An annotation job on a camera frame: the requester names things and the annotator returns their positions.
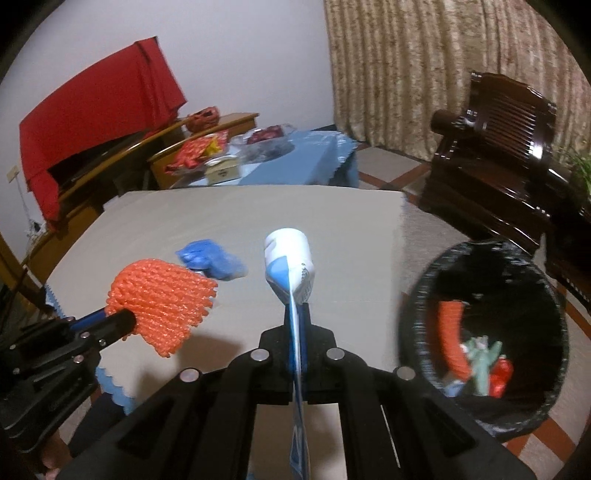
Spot orange foam net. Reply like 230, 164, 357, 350
105, 259, 219, 357
436, 299, 472, 381

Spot clear tray of red fruit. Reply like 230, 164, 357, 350
231, 124, 296, 162

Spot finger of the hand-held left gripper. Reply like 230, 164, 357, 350
69, 307, 139, 344

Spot red and yellow snack packets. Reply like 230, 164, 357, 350
166, 130, 230, 175

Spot small beige box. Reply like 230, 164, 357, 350
204, 157, 241, 184

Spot light blue tablecloth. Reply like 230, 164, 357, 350
168, 130, 360, 189

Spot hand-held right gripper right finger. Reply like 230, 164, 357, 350
302, 323, 536, 480

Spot bin with black bag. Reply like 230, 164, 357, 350
398, 240, 568, 437

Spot wooden television cabinet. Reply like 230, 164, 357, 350
0, 117, 190, 287

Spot green potted plant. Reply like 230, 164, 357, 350
561, 148, 591, 195

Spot red cloth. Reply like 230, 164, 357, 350
19, 38, 188, 222

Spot black television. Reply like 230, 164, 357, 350
48, 131, 160, 190

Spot crumpled blue glove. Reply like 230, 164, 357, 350
175, 238, 250, 280

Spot red basket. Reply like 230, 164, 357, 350
185, 106, 220, 132

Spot grey table cover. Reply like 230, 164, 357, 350
46, 185, 407, 480

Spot beige patterned curtain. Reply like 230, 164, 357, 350
323, 0, 591, 162

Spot wooden side table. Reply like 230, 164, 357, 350
148, 112, 260, 190

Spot green rubber glove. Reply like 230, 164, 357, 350
462, 337, 504, 398

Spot shiny red wrapper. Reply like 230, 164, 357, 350
489, 357, 514, 398

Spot white and blue packet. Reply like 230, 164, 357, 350
263, 227, 317, 480

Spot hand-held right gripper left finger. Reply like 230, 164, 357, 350
55, 325, 296, 480

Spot dark wooden armchair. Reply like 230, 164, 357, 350
418, 70, 591, 296

